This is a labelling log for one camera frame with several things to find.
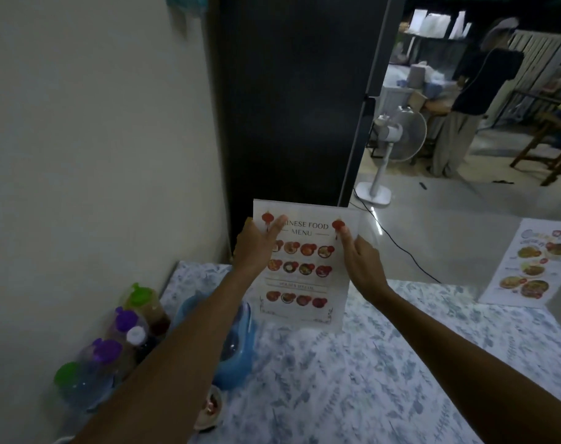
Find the white slatted railing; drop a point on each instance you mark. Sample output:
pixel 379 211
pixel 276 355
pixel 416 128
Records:
pixel 539 60

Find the green cap clear bottle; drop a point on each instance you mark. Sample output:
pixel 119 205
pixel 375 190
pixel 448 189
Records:
pixel 77 386

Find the green cap sauce bottle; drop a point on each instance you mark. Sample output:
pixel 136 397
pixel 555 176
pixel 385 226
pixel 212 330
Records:
pixel 144 302

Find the black refrigerator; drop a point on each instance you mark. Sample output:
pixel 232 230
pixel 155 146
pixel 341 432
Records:
pixel 299 97

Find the brown wooden chair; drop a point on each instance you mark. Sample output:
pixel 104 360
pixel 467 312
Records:
pixel 546 147

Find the white cap dark bottle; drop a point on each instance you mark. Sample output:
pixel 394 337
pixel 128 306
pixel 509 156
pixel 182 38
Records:
pixel 137 338

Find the colourful laminated menu sheet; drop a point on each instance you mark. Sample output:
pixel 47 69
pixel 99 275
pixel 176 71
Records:
pixel 530 268

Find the person's right thumb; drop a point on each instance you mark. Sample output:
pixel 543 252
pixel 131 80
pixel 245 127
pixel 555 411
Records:
pixel 346 239

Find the shelf with white bags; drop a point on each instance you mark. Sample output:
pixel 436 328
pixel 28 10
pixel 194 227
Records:
pixel 435 36

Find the purple cap bottle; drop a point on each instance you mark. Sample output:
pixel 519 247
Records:
pixel 104 353
pixel 124 320

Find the blue floral tablecloth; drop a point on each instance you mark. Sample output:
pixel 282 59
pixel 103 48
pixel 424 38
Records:
pixel 354 379

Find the person's right hand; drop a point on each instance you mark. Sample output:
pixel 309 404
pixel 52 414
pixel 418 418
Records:
pixel 364 272

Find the person's left hand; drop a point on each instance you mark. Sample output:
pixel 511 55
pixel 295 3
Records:
pixel 250 252

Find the small white bowl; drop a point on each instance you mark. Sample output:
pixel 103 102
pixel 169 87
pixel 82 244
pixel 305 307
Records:
pixel 211 406

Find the white standing fan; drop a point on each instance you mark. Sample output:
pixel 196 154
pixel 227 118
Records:
pixel 398 134

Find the person's left forearm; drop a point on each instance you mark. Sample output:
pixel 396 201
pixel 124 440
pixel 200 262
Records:
pixel 169 365

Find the person's left thumb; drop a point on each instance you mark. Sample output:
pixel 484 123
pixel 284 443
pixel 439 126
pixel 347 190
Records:
pixel 275 229

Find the clear acrylic menu stand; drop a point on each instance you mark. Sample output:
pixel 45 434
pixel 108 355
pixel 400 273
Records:
pixel 306 282

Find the blue plastic container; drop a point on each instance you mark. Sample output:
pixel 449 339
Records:
pixel 236 351

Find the person's right forearm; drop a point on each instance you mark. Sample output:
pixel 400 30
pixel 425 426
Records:
pixel 460 365

